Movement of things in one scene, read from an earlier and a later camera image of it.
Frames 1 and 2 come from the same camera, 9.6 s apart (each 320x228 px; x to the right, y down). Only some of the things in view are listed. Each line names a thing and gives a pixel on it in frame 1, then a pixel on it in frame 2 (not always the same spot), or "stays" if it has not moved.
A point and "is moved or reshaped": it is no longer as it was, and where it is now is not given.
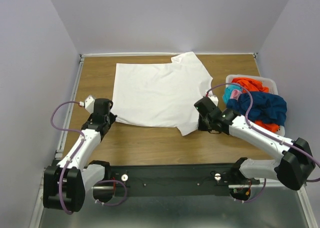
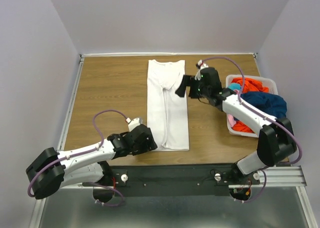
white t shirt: (161, 95) is moved or reshaped
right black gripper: (201, 126) -> (186, 80)
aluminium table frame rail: (37, 217) stays
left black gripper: (112, 118) -> (149, 145)
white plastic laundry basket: (270, 85) stays
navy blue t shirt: (265, 107) stays
